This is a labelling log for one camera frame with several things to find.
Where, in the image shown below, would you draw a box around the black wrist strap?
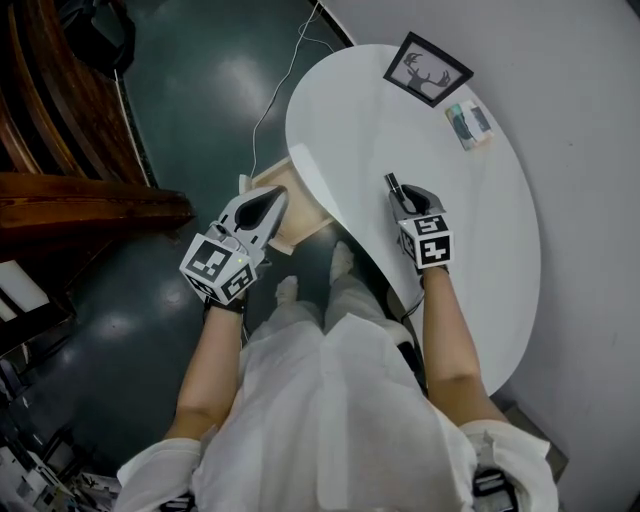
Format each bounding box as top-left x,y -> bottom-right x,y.
202,294 -> 249,315

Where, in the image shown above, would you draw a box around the brown wooden staircase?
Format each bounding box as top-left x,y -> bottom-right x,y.
0,0 -> 196,351

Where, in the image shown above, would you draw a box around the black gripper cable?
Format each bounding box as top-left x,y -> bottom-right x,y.
399,272 -> 427,322

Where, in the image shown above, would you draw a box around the person's left white shoe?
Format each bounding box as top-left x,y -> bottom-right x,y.
275,275 -> 299,304

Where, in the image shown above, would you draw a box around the person's right white shoe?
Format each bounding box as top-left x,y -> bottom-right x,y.
329,241 -> 356,281

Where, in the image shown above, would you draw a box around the person's right shoulder strap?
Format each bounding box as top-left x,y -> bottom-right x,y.
472,464 -> 517,512

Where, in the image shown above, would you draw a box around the person's right forearm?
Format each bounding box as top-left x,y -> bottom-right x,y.
422,267 -> 511,427

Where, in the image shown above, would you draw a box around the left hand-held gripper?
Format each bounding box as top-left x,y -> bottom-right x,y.
178,185 -> 290,304

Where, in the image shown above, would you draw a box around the person's left shoulder strap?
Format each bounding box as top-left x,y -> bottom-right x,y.
159,492 -> 197,512

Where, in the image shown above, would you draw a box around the patterned tissue box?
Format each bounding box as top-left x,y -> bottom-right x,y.
444,98 -> 496,152

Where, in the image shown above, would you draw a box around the person's white shoe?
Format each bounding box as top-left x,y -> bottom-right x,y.
275,275 -> 299,304
329,241 -> 356,281

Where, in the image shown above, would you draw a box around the person's left forearm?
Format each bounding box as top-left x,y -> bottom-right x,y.
164,304 -> 249,441

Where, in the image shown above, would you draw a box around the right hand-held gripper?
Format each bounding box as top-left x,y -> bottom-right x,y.
389,185 -> 454,274

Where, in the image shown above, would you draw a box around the person's shoulder strap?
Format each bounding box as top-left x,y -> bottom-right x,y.
159,492 -> 197,512
472,464 -> 517,512

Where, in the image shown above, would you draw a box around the person's white shirt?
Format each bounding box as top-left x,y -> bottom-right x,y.
114,314 -> 559,512

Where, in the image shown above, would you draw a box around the white power cable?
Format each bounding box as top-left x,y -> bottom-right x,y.
249,0 -> 351,184

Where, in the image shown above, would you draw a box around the black framed deer picture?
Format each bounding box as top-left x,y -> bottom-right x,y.
383,31 -> 475,109

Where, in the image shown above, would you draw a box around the black bin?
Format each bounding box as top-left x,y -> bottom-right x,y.
58,0 -> 137,74

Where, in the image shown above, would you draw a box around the white curved desk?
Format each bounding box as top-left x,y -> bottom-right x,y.
284,43 -> 544,397

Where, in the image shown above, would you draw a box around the person's white trousers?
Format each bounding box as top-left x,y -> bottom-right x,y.
247,272 -> 406,361

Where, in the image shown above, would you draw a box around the black waist pack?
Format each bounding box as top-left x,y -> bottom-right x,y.
397,339 -> 427,387

